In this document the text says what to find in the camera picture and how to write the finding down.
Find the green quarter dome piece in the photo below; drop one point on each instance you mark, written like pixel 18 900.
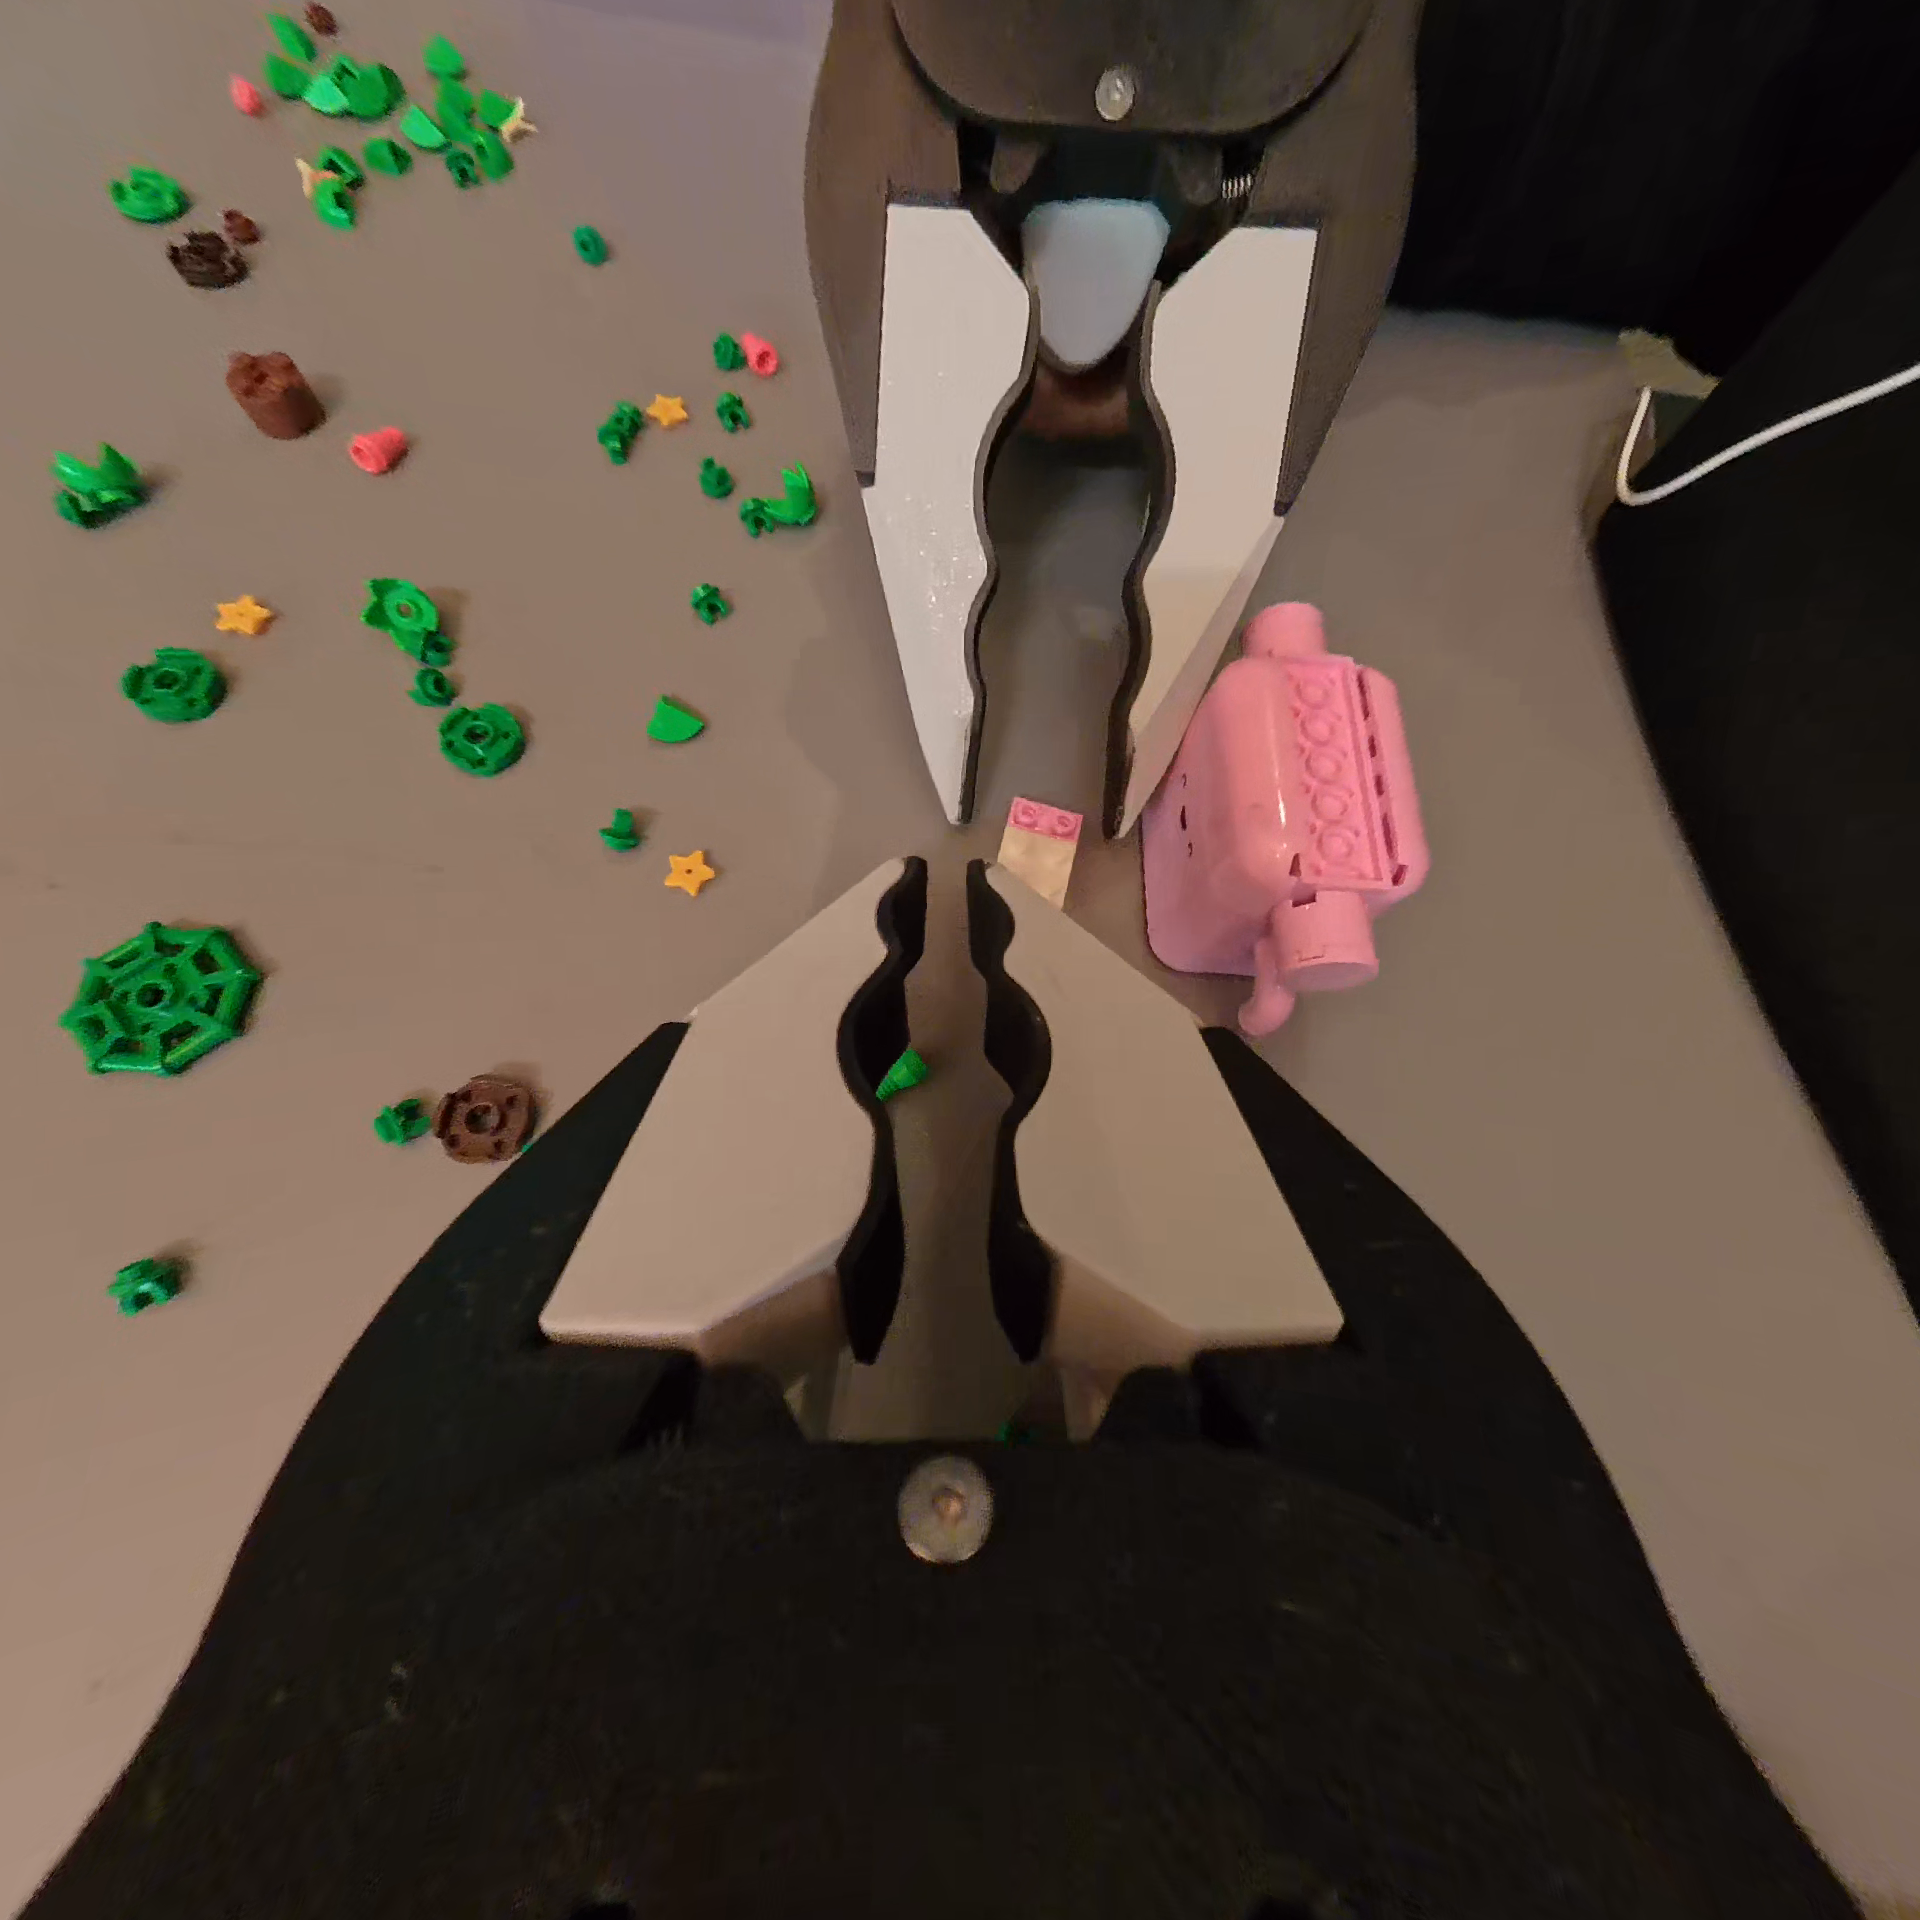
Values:
pixel 675 724

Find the green round web plate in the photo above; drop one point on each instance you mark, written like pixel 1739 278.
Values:
pixel 156 992

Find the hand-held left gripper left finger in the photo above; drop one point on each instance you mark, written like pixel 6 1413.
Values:
pixel 705 1203

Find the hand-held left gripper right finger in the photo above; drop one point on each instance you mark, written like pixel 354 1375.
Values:
pixel 1185 1203

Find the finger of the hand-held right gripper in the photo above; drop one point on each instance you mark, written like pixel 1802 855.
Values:
pixel 928 450
pixel 1229 450

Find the brown round brick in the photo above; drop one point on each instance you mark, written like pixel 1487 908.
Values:
pixel 275 393

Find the pink toy brick body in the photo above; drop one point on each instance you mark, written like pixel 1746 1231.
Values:
pixel 1289 808

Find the person's right hand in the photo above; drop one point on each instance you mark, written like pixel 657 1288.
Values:
pixel 1088 406

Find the small white studded plate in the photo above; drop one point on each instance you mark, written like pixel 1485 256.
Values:
pixel 1033 874

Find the green leaf piece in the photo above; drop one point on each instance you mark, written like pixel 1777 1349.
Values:
pixel 402 607
pixel 782 505

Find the pile of green leaf pieces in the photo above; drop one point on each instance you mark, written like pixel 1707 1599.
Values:
pixel 390 103

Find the small red cone piece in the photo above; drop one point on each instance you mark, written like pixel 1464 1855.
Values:
pixel 763 354
pixel 246 96
pixel 375 450

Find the brown round plate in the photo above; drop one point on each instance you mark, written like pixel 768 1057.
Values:
pixel 477 1124

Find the small pink studded plate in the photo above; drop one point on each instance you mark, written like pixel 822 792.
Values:
pixel 1044 818

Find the green spiky plant piece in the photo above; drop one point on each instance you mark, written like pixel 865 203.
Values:
pixel 101 487

